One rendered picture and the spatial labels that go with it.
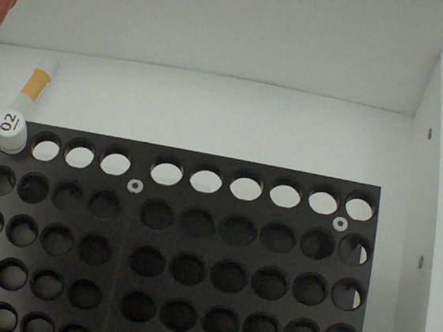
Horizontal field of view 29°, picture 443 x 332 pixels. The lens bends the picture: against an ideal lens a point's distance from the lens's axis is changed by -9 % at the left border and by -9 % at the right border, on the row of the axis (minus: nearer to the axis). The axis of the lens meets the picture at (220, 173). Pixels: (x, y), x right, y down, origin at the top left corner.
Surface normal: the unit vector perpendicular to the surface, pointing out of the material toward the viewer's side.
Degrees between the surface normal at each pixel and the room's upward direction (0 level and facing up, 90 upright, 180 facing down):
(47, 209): 0
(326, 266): 0
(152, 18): 90
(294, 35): 90
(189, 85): 0
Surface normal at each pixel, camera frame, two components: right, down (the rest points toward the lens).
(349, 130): 0.07, -0.48
